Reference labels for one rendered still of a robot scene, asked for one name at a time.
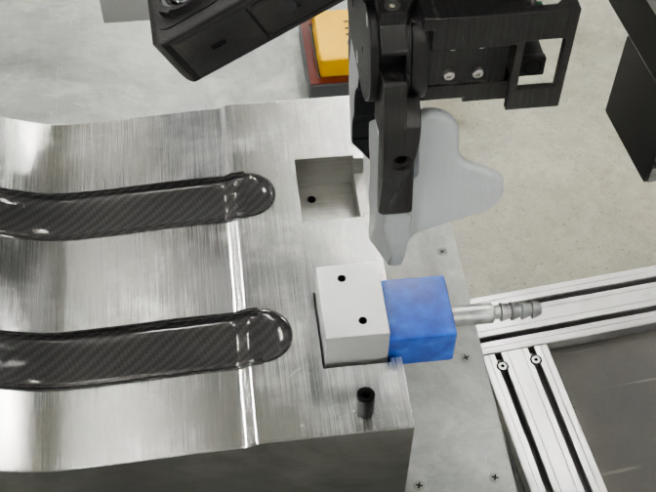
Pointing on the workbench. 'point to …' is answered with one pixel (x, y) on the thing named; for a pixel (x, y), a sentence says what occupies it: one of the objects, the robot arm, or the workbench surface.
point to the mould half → (224, 118)
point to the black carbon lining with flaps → (103, 364)
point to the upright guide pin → (365, 399)
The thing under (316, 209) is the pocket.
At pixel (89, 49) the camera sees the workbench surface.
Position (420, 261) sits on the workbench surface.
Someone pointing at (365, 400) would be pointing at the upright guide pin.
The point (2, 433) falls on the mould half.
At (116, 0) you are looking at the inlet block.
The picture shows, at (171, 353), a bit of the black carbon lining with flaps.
